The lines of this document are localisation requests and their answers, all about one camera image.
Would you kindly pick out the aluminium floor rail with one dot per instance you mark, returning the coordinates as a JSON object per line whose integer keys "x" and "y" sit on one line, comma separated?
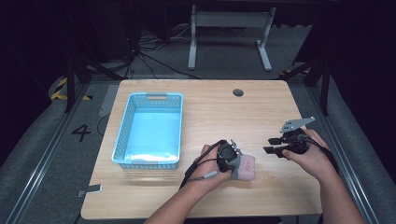
{"x": 46, "y": 155}
{"x": 345, "y": 161}

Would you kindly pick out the person's right hand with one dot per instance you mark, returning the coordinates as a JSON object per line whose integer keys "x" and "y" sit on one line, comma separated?
{"x": 316, "y": 160}

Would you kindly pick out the grey tape piece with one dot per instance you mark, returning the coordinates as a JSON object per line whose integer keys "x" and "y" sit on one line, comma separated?
{"x": 93, "y": 188}

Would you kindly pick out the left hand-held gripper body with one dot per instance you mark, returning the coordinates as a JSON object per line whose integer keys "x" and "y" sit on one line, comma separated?
{"x": 227, "y": 152}

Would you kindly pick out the blue plastic basket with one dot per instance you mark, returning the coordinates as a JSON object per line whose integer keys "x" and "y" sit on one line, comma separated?
{"x": 152, "y": 133}

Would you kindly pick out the black metal stand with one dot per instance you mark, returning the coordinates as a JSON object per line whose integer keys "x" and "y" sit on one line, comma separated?
{"x": 325, "y": 90}
{"x": 71, "y": 84}

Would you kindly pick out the yellow black floor tape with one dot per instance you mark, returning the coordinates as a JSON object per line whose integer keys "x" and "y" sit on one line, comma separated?
{"x": 59, "y": 93}

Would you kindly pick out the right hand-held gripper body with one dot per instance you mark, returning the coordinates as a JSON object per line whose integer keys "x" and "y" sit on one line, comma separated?
{"x": 295, "y": 141}

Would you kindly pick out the grey pink glove red label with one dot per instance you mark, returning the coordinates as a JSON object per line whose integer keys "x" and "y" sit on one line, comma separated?
{"x": 247, "y": 166}

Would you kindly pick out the white metal desk frame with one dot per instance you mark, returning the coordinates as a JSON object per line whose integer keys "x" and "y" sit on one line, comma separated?
{"x": 230, "y": 19}

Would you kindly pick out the grey floor tape strip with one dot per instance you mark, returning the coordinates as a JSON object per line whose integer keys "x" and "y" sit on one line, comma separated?
{"x": 109, "y": 99}

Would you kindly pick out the person's left hand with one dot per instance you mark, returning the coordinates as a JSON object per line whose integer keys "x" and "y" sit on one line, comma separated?
{"x": 207, "y": 174}

